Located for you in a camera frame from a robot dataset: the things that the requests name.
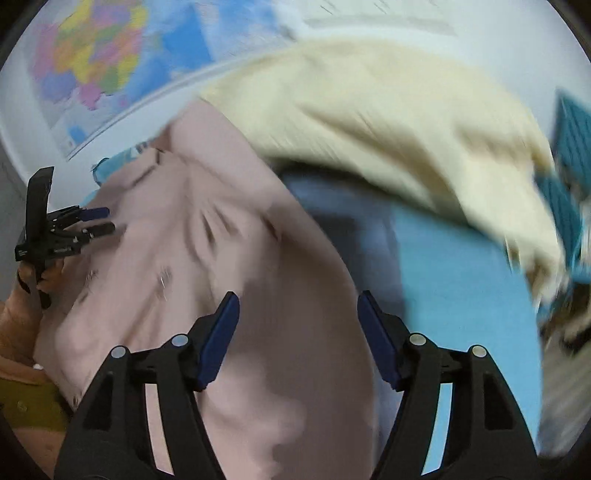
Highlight pink jacket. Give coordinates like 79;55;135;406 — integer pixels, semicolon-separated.
34;100;377;479

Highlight person's left hand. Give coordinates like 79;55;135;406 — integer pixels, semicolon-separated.
1;260;64;367

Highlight mustard brown garment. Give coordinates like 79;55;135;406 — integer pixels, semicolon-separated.
1;379;72;432

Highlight teal grey bed sheet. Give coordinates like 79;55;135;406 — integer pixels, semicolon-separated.
279;164;541;453

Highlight teal perforated plastic basket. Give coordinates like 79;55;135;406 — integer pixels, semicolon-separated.
536;91;590;283

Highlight cream jacket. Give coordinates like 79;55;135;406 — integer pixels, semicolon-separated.
201;38;566;302

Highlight colourful wall map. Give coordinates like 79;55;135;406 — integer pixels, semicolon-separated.
24;0;280;158

